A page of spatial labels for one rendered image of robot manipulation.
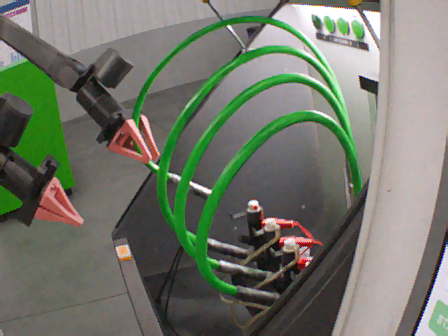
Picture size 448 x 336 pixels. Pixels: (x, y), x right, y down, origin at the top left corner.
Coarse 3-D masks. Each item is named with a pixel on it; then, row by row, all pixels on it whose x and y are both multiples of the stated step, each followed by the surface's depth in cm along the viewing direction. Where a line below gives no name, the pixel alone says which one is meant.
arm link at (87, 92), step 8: (88, 80) 91; (96, 80) 94; (88, 88) 91; (96, 88) 91; (104, 88) 93; (80, 96) 91; (88, 96) 90; (96, 96) 90; (80, 104) 92; (88, 104) 91; (88, 112) 92
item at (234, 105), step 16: (272, 80) 66; (288, 80) 67; (304, 80) 67; (240, 96) 66; (224, 112) 66; (336, 112) 71; (208, 128) 66; (352, 144) 73; (192, 160) 66; (176, 192) 67; (352, 192) 76; (176, 208) 68; (176, 224) 68; (192, 256) 70; (224, 272) 72; (240, 272) 73; (256, 272) 74; (272, 272) 76
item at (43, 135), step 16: (16, 64) 354; (32, 64) 361; (0, 80) 347; (16, 80) 356; (32, 80) 365; (48, 80) 373; (32, 96) 369; (48, 96) 377; (48, 112) 381; (32, 128) 376; (48, 128) 385; (32, 144) 379; (48, 144) 388; (64, 144) 397; (32, 160) 382; (64, 160) 400; (64, 176) 403; (0, 192) 370; (0, 208) 372; (16, 208) 383
